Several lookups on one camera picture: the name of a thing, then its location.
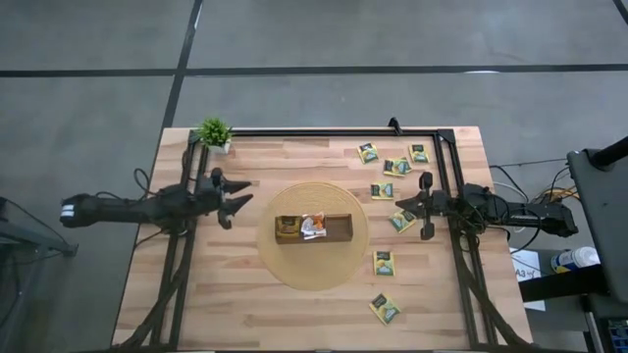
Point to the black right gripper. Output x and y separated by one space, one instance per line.
439 203

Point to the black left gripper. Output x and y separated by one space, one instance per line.
211 196

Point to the mango black tea packet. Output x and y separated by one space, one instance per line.
288 226

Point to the orange white tea packet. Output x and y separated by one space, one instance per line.
320 221
307 227

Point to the brown wooden tea box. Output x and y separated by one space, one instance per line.
338 228

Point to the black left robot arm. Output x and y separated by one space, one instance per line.
122 210

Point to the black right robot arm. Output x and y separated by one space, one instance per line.
530 216

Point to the green plant white pot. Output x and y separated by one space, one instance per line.
214 132

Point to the black clamp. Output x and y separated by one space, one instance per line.
394 126

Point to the round woven placemat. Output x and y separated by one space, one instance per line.
314 269

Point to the white paper sheet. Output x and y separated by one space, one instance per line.
527 279

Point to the white wipes canister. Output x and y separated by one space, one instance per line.
576 259

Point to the grey desk panel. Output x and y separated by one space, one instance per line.
603 220

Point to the black aluminium table frame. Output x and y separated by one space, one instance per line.
319 133

